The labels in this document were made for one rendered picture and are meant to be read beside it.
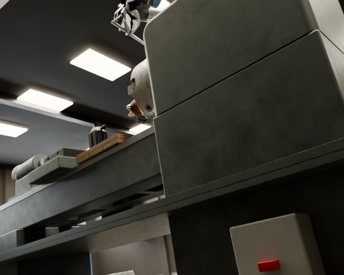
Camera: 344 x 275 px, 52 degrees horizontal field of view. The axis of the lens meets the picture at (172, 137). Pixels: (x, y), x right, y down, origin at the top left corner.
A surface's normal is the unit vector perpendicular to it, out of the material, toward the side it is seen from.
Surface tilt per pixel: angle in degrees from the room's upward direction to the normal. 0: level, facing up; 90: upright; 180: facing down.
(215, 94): 90
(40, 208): 90
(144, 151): 90
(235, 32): 90
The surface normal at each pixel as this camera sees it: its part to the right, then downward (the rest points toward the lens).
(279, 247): -0.68, -0.14
